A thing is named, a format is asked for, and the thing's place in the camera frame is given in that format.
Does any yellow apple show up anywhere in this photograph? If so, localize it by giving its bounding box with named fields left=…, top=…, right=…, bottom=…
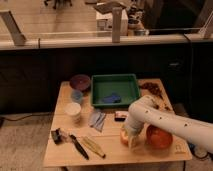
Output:
left=120, top=129, right=128, bottom=146

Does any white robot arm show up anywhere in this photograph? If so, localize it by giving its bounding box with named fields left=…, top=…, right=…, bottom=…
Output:
left=124, top=95, right=213, bottom=154

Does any white paper cup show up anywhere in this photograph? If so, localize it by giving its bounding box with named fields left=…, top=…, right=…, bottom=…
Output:
left=64, top=102, right=81, bottom=122

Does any small blue cup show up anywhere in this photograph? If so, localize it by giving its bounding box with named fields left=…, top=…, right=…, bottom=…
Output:
left=71, top=90, right=83, bottom=104

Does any black white box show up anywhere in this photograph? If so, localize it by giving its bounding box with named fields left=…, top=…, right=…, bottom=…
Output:
left=114, top=111, right=128, bottom=121

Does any orange bowl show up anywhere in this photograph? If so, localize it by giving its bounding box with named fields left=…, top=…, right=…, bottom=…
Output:
left=146, top=125, right=173, bottom=149

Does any blue grey cloth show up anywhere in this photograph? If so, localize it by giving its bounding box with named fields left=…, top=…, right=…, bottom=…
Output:
left=88, top=110, right=106, bottom=132

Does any blue object in tray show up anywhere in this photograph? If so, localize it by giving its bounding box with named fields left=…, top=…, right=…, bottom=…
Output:
left=102, top=93, right=121, bottom=104

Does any yellow corn cob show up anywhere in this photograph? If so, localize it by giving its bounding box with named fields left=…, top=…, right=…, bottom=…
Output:
left=82, top=137, right=106, bottom=158

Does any wooden table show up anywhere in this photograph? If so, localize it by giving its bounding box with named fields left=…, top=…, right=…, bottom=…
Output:
left=43, top=81, right=192, bottom=167

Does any green plastic tray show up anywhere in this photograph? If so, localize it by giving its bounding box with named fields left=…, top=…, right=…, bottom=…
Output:
left=91, top=74, right=141, bottom=108

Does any dark brown food pile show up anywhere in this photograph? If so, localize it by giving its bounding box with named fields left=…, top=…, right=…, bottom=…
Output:
left=140, top=82, right=162, bottom=98

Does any dark purple bowl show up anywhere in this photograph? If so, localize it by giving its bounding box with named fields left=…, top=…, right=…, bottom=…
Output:
left=70, top=74, right=91, bottom=91

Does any small black clip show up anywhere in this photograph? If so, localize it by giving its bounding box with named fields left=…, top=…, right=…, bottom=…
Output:
left=51, top=129, right=62, bottom=144

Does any white cardboard box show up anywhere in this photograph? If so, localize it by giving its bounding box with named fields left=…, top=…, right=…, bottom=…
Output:
left=96, top=10, right=128, bottom=36

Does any black handled tool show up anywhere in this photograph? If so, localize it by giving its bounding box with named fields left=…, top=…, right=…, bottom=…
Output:
left=69, top=134, right=89, bottom=160

